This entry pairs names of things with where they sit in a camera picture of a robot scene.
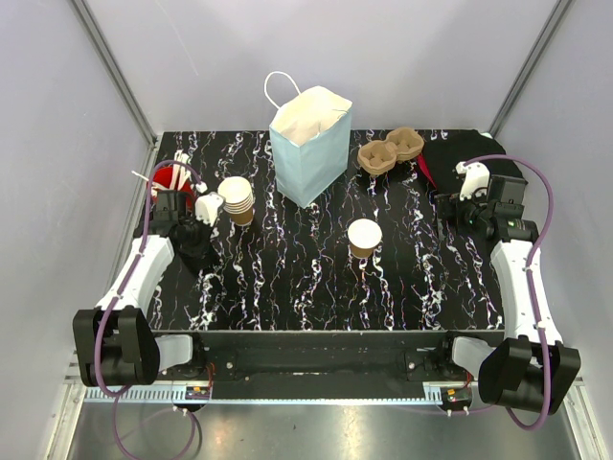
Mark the single brown paper cup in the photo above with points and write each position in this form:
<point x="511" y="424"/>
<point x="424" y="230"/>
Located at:
<point x="364" y="236"/>

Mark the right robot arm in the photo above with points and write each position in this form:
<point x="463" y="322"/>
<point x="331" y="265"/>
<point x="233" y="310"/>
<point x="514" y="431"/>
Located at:
<point x="531" y="369"/>

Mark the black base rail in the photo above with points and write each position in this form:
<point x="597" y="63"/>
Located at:
<point x="385" y="366"/>

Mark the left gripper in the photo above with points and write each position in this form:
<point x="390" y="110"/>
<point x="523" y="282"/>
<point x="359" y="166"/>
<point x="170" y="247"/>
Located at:
<point x="207" y="233"/>

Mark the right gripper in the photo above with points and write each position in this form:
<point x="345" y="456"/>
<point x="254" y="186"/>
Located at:
<point x="449" y="205"/>

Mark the red cup with stirrers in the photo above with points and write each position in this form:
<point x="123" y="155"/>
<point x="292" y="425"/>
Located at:
<point x="172" y="177"/>

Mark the black cloth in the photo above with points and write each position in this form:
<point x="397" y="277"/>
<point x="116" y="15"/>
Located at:
<point x="439" y="158"/>

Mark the light blue paper bag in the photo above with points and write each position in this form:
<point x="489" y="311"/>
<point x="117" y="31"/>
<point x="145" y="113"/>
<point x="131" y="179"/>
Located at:
<point x="310" y="136"/>

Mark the stack of black lids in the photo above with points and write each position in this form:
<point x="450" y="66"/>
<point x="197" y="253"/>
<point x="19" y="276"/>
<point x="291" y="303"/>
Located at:
<point x="203" y="263"/>

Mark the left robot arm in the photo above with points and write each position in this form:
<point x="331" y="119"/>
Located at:
<point x="114" y="343"/>

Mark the stack of paper cups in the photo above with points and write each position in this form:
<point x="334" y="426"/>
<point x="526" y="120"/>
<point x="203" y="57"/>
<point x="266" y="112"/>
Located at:
<point x="238" y="199"/>

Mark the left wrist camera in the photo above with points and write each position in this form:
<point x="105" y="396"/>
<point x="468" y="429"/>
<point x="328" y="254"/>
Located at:
<point x="208" y="204"/>

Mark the stack of pulp cup carriers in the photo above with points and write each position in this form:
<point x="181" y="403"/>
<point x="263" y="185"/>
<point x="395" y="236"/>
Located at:
<point x="380" y="156"/>

